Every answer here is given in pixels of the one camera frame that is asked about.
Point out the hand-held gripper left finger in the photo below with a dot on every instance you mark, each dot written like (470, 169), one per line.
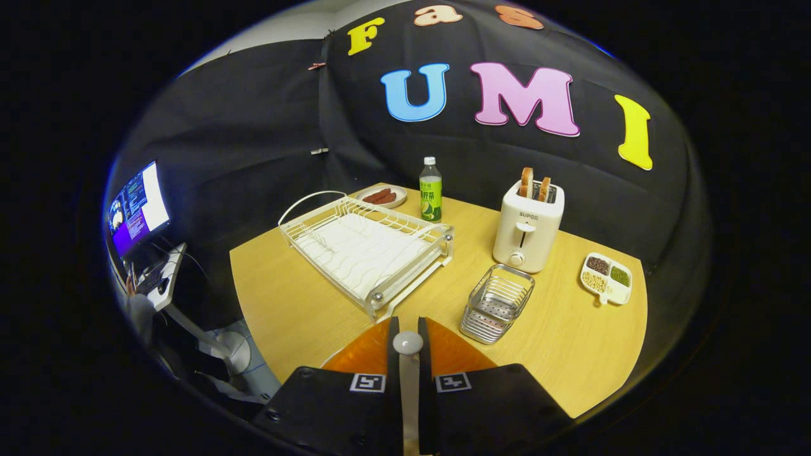
(393, 411)

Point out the computer monitor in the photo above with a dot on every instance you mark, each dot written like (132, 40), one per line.
(136, 209)

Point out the black backdrop cloth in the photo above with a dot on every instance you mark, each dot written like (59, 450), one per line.
(253, 139)

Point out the metal spoon with white end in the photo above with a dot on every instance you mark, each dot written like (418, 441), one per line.
(407, 342)

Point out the toast slice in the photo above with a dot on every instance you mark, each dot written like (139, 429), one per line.
(526, 183)
(544, 190)

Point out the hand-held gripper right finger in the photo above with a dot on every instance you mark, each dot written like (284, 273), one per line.
(426, 411)

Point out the small round saucer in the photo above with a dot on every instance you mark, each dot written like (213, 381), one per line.
(400, 193)

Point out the white divided dish with beans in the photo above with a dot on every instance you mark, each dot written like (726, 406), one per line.
(605, 290)

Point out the red sausage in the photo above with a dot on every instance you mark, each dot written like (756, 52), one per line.
(386, 198)
(377, 195)

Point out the white monitor stand desk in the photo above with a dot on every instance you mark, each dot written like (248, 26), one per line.
(231, 351)

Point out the white toaster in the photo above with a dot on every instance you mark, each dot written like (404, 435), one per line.
(526, 234)

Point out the green label drink bottle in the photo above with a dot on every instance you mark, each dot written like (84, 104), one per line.
(431, 196)

